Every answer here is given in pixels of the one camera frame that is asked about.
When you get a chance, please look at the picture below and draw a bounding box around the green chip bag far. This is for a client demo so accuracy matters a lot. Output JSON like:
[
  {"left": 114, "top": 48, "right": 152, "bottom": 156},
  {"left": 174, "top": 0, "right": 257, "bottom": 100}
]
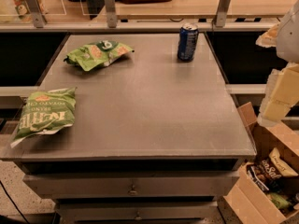
[{"left": 64, "top": 40, "right": 134, "bottom": 72}]

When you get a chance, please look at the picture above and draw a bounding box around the left metal bracket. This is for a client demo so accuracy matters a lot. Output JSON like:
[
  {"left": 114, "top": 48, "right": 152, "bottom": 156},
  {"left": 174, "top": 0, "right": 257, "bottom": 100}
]
[{"left": 25, "top": 0, "right": 46, "bottom": 28}]

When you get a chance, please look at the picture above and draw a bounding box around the metal bracket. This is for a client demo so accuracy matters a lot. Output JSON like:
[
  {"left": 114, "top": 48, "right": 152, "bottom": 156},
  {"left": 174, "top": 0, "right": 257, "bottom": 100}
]
[
  {"left": 25, "top": 0, "right": 46, "bottom": 28},
  {"left": 104, "top": 0, "right": 118, "bottom": 28},
  {"left": 214, "top": 0, "right": 231, "bottom": 27}
]

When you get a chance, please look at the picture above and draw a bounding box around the blue pepsi can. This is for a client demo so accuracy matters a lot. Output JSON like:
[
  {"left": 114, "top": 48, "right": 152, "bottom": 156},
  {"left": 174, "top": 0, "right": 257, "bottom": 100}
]
[{"left": 177, "top": 23, "right": 199, "bottom": 62}]

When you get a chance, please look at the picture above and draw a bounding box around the cardboard box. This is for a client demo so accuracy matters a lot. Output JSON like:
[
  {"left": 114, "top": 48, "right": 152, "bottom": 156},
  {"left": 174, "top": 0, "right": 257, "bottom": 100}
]
[{"left": 224, "top": 103, "right": 299, "bottom": 224}]

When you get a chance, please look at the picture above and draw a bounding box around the green snack bag in box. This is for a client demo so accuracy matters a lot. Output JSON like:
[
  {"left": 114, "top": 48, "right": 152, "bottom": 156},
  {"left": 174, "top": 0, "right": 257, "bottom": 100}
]
[{"left": 267, "top": 192, "right": 292, "bottom": 209}]

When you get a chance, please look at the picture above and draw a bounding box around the black floor cable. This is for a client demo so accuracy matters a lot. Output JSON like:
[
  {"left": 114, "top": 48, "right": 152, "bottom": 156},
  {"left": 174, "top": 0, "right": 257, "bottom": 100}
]
[{"left": 0, "top": 180, "right": 31, "bottom": 224}]

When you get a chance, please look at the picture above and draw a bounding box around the green kettle chip bag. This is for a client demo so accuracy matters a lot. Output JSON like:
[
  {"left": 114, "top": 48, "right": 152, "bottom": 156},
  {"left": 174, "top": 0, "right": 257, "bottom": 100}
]
[{"left": 10, "top": 88, "right": 76, "bottom": 147}]

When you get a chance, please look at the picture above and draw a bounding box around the right metal bracket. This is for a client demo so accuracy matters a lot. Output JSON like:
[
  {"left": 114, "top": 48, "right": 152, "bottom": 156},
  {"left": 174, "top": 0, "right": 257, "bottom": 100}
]
[{"left": 214, "top": 0, "right": 231, "bottom": 27}]

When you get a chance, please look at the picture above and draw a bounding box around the lower grey drawer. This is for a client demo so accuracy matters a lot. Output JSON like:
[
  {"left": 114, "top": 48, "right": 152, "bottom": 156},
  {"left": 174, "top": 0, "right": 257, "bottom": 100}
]
[{"left": 55, "top": 202, "right": 218, "bottom": 222}]

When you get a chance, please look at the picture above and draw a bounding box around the dark sea salt snack bag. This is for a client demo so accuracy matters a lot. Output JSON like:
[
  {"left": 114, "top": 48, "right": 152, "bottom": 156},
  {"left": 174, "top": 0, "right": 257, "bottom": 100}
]
[{"left": 246, "top": 159, "right": 282, "bottom": 192}]

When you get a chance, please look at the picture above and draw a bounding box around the yellow snack bag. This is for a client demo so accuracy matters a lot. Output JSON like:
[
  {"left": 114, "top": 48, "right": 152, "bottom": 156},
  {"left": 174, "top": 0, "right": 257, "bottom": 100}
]
[{"left": 269, "top": 147, "right": 298, "bottom": 177}]

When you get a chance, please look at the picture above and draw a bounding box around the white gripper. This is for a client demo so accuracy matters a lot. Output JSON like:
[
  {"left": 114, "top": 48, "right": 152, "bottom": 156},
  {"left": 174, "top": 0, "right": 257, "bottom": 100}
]
[{"left": 256, "top": 0, "right": 299, "bottom": 127}]

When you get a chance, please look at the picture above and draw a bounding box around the grey drawer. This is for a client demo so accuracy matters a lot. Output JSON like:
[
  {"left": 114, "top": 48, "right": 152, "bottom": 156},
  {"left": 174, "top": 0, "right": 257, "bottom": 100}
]
[
  {"left": 23, "top": 172, "right": 239, "bottom": 200},
  {"left": 55, "top": 202, "right": 218, "bottom": 222}
]

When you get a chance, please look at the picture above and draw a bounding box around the middle metal bracket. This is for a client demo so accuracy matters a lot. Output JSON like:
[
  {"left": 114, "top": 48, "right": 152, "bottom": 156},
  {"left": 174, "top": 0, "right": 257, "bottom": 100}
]
[{"left": 104, "top": 0, "right": 118, "bottom": 28}]

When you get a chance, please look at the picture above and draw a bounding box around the upper grey drawer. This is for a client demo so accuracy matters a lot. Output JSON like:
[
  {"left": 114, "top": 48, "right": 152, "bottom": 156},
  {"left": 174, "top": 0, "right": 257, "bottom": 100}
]
[{"left": 23, "top": 172, "right": 239, "bottom": 200}]

